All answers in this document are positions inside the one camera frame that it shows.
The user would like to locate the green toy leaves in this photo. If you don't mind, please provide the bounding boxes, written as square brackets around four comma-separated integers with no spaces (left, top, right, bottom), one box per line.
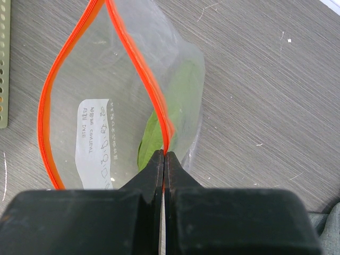
[137,59,205,171]

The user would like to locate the clear orange zip bag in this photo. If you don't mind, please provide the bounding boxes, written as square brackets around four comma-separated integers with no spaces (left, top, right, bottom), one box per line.
[38,1,205,189]

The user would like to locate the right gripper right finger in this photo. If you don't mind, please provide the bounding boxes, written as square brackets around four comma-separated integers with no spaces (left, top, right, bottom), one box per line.
[164,152,321,254]

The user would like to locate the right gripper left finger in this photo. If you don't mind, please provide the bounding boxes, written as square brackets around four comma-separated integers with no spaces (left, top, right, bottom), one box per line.
[1,150,164,254]

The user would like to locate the green plastic basket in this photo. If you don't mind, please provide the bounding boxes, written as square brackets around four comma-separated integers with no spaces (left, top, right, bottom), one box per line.
[0,0,11,129]

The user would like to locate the grey folded cloth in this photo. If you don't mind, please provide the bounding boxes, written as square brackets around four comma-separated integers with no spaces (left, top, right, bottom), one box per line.
[309,203,340,255]

